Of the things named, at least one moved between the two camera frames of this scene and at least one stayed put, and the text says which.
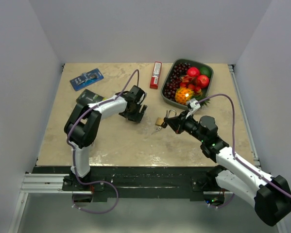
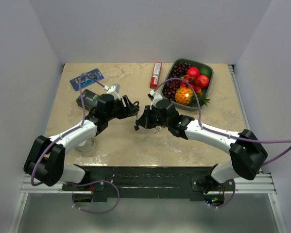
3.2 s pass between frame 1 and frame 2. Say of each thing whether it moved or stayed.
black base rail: stayed
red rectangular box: stayed
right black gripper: moved
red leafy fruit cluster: stayed
